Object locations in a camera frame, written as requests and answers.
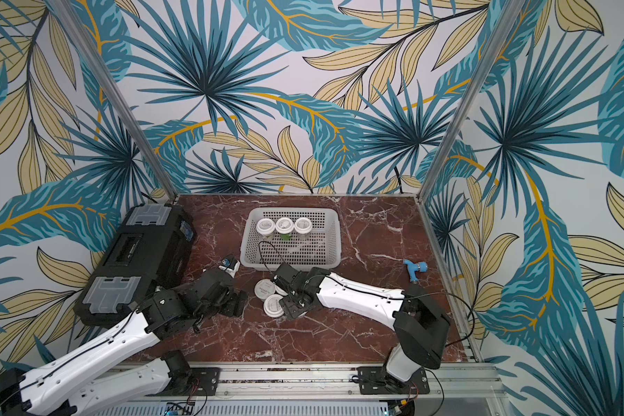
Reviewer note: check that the black plastic toolbox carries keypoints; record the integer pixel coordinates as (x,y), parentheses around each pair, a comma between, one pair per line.
(150,250)

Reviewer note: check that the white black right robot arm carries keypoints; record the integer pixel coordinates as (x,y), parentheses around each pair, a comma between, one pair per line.
(419,322)

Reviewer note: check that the right aluminium frame post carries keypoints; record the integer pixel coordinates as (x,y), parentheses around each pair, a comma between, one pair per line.
(498,37)

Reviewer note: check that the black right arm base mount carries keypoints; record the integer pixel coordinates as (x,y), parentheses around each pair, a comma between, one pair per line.
(374,380)

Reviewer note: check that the white lidded yogurt cup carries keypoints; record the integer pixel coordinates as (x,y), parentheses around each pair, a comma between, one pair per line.
(303,226)
(285,227)
(272,306)
(266,227)

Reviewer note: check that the white plastic perforated basket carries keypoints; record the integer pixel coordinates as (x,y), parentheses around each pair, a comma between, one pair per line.
(321,248)

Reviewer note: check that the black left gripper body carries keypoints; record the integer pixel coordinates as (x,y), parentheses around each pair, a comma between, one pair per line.
(212,309)

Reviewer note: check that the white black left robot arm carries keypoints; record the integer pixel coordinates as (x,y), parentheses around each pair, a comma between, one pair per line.
(77,383)

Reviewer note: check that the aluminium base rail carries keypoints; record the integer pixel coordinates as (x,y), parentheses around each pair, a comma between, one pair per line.
(291,381)

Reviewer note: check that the blue plastic faucet toy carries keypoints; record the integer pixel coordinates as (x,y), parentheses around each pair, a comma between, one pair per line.
(413,270)

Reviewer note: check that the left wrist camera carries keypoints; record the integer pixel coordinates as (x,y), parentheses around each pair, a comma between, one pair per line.
(230,265)

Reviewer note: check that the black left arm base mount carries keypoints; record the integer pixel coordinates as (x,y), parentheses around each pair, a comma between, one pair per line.
(202,380)

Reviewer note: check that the left aluminium frame post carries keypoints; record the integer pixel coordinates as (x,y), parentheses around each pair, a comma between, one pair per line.
(79,36)

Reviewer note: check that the foil topped yogurt cup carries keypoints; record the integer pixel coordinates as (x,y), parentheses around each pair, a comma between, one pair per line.
(264,289)

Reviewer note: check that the aluminium frame post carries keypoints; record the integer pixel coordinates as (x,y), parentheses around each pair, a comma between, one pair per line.
(79,36)
(498,37)

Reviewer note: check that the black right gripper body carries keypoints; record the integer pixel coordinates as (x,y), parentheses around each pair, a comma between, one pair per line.
(291,300)

